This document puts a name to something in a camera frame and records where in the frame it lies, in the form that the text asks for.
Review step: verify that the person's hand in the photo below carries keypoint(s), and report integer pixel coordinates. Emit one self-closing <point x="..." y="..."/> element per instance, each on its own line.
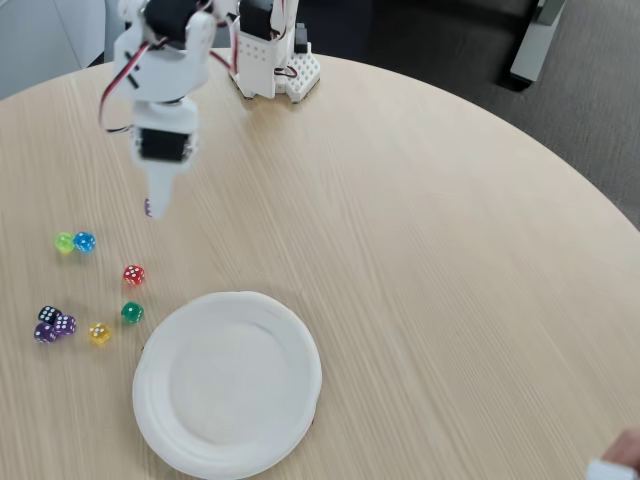
<point x="627" y="447"/>

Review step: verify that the white paper plate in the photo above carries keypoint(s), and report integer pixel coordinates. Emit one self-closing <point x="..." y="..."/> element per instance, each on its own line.
<point x="225" y="385"/>

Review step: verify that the black dice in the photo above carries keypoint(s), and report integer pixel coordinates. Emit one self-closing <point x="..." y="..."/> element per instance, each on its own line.
<point x="48" y="313"/>

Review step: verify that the yellow translucent dice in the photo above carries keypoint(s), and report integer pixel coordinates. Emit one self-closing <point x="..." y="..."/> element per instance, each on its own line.
<point x="99" y="334"/>

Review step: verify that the purple translucent dice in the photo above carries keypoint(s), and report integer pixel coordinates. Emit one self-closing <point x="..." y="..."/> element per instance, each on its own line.
<point x="147" y="207"/>
<point x="66" y="325"/>
<point x="44" y="333"/>

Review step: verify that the lime green translucent dice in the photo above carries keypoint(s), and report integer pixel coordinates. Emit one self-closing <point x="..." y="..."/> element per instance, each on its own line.
<point x="64" y="243"/>

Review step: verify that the red translucent dice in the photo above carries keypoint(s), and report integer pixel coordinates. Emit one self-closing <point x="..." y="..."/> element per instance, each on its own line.
<point x="134" y="275"/>

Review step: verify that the grey desk leg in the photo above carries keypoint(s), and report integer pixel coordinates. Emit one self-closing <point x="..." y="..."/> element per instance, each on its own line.
<point x="535" y="45"/>

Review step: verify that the dark green translucent dice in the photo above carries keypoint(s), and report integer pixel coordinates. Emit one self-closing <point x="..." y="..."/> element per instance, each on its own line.
<point x="132" y="312"/>

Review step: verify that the dark grey chair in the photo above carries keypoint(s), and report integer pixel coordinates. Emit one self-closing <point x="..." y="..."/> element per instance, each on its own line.
<point x="227" y="25"/>

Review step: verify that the blue translucent dice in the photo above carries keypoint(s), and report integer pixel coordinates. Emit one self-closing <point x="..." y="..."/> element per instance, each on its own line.
<point x="84" y="242"/>

